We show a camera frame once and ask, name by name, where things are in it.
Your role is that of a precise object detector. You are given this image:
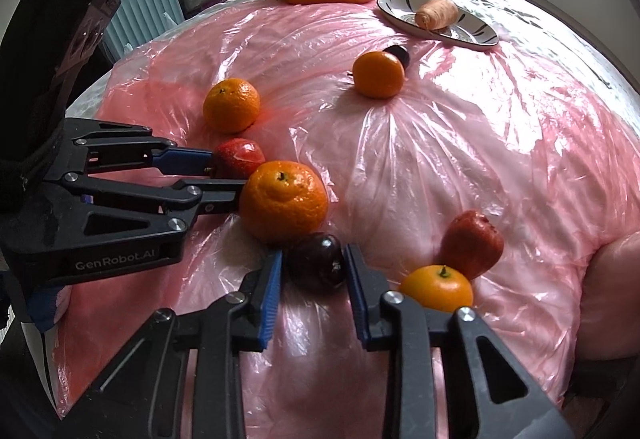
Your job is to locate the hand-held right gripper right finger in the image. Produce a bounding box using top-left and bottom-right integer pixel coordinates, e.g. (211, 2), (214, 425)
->
(342, 243), (576, 439)

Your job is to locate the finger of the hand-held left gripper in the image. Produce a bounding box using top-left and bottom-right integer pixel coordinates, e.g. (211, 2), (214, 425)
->
(50, 173), (248, 237)
(64, 118), (216, 175)

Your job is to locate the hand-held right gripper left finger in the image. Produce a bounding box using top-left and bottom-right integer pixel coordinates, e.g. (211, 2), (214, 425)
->
(62, 249), (285, 439)

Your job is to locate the red wax apple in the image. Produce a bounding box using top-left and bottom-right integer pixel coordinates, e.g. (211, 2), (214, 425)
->
(212, 138), (267, 180)
(439, 210), (504, 281)

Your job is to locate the dark plum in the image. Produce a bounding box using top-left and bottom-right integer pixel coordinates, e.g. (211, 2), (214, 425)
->
(286, 233), (347, 292)
(382, 44), (412, 70)

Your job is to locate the large orange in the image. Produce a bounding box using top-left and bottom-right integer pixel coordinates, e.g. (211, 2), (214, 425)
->
(239, 160), (329, 242)

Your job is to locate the small orange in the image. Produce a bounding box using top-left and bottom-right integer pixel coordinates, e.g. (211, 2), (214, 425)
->
(398, 264), (474, 315)
(352, 50), (406, 99)
(202, 78), (262, 135)

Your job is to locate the light blue suitcase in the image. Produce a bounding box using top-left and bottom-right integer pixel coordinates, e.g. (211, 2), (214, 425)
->
(102, 0), (182, 62)

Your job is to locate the pink plastic sheet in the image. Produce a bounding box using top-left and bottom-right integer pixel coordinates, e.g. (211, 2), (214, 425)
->
(50, 0), (640, 425)

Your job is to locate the striped white plate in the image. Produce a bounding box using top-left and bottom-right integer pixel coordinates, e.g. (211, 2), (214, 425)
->
(376, 0), (500, 51)

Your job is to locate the carrot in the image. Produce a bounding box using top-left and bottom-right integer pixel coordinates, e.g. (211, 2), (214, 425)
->
(414, 0), (460, 31)

